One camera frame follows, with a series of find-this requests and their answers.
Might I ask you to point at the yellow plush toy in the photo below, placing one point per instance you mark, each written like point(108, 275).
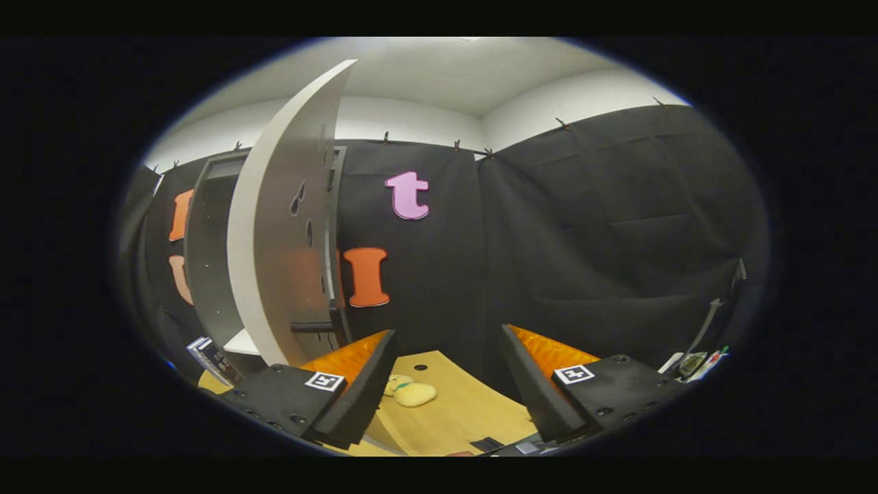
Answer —
point(415, 394)

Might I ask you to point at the black backdrop cloth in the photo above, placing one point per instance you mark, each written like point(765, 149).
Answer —
point(583, 240)

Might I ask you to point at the blue and white book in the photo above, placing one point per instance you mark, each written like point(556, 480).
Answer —
point(199, 351)

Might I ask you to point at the small black flat object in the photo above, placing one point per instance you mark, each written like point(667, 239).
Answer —
point(487, 444)

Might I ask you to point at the white cabinet door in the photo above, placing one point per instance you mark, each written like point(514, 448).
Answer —
point(274, 240)

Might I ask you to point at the grey cabinet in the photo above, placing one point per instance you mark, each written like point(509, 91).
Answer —
point(206, 274)

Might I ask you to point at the dark blue book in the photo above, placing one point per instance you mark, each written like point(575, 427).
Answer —
point(223, 362)

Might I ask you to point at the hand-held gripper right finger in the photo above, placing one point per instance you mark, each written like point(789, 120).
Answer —
point(535, 391)

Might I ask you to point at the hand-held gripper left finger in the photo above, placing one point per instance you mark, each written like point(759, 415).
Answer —
point(357, 398)

